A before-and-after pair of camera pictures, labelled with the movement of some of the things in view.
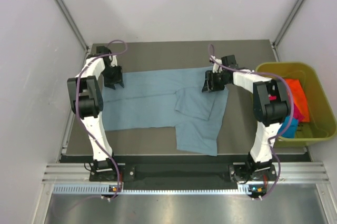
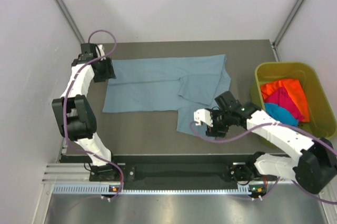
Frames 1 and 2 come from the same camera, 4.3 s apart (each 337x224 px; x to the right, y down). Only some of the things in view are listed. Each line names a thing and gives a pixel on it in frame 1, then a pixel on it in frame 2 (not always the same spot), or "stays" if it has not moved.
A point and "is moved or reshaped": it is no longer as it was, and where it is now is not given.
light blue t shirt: x=166 y=98 is moved or reshaped
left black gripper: x=117 y=79 to x=109 y=73
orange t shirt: x=299 y=98 stays
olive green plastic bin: x=322 y=124 stays
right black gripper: x=209 y=86 to x=213 y=131
